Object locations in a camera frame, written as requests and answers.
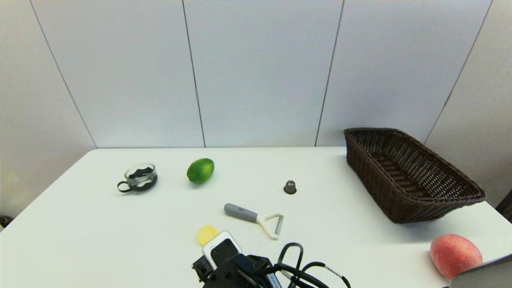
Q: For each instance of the red peach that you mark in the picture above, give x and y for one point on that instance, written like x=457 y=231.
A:
x=454 y=254

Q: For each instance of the dark brown wicker basket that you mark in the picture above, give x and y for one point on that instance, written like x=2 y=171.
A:
x=370 y=178

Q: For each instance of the glass cup with black holder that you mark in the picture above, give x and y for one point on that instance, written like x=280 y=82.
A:
x=140 y=183

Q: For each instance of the small dark background object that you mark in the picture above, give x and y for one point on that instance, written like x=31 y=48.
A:
x=4 y=221

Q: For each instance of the dark grey coffee capsule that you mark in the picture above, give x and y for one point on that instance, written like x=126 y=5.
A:
x=289 y=187

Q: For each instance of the dark background furniture edge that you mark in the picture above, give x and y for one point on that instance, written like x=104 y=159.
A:
x=506 y=208

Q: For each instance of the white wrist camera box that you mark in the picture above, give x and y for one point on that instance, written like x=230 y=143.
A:
x=218 y=238

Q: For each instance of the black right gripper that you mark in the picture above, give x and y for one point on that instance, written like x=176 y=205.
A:
x=236 y=274

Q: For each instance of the grey and white peeler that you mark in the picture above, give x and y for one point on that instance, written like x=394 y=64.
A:
x=240 y=212

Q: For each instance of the green lime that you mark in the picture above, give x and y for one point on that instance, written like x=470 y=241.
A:
x=200 y=171

